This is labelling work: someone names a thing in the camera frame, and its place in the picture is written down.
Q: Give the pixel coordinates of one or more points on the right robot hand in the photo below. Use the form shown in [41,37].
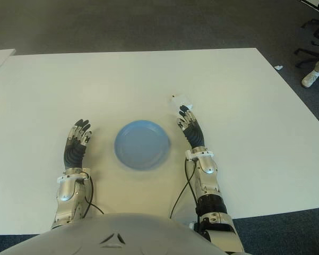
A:
[193,132]

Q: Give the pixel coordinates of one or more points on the white shoe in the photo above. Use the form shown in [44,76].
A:
[310,79]

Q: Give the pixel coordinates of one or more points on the white paper scrap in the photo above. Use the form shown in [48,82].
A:
[278,67]

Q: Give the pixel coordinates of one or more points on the grey robot torso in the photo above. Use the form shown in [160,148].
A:
[108,236]

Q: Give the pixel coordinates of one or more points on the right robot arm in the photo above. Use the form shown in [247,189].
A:
[209,183]

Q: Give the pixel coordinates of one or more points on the white charger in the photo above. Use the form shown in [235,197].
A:
[179,101]

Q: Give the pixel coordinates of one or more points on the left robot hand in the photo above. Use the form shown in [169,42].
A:
[73,155]

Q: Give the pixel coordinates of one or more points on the blue round plate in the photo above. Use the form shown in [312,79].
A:
[142,145]

